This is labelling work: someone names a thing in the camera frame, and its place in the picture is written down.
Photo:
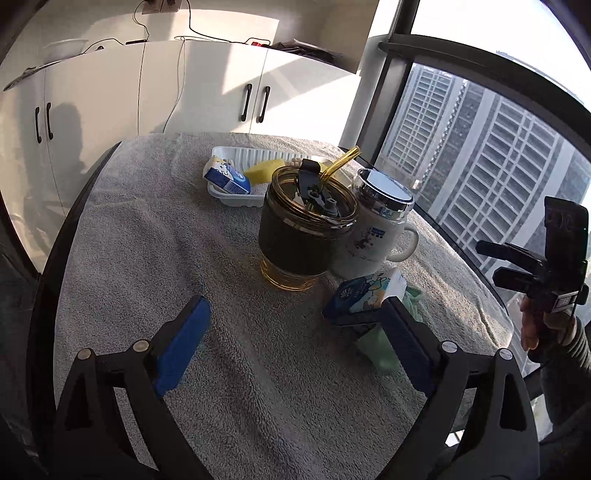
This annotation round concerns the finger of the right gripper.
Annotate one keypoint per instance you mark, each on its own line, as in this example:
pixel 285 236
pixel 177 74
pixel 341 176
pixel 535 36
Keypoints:
pixel 515 280
pixel 516 255

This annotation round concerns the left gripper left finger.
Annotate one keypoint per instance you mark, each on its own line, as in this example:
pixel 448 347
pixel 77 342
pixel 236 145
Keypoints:
pixel 176 341

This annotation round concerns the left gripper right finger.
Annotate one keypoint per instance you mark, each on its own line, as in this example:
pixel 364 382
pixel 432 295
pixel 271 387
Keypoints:
pixel 413 342

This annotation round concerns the tissue pack with cartoon print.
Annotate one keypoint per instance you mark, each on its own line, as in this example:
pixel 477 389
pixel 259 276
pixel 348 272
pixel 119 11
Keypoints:
pixel 358 301

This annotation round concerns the blue tissue pack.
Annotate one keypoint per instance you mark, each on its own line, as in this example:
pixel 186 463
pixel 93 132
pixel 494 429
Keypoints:
pixel 223 175

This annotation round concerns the person's right hand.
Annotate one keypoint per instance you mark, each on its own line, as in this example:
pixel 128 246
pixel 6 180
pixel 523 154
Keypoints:
pixel 535 321

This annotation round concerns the grey towel table cover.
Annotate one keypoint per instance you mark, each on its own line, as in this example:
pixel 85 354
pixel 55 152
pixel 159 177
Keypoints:
pixel 273 391

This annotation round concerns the white ceramic mug chrome lid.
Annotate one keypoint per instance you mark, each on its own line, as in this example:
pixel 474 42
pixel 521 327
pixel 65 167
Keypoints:
pixel 382 232

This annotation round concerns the dark tumbler with amber straw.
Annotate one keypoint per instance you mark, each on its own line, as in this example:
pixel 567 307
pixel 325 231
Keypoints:
pixel 307 214

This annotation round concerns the yellow sponge in tray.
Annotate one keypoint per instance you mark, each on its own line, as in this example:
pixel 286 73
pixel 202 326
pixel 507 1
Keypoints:
pixel 262 172

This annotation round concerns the white plastic tray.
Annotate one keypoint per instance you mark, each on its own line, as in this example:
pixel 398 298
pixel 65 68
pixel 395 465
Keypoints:
pixel 335 196

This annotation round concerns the white bowl on cabinet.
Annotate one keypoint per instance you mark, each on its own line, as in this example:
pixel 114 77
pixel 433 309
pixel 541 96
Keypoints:
pixel 63 49

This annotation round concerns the white cabinet with black handles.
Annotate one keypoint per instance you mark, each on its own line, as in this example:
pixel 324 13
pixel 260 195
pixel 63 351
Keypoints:
pixel 281 68

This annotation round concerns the wall power strip with cables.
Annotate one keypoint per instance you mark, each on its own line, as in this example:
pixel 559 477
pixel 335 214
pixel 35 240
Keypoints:
pixel 160 6

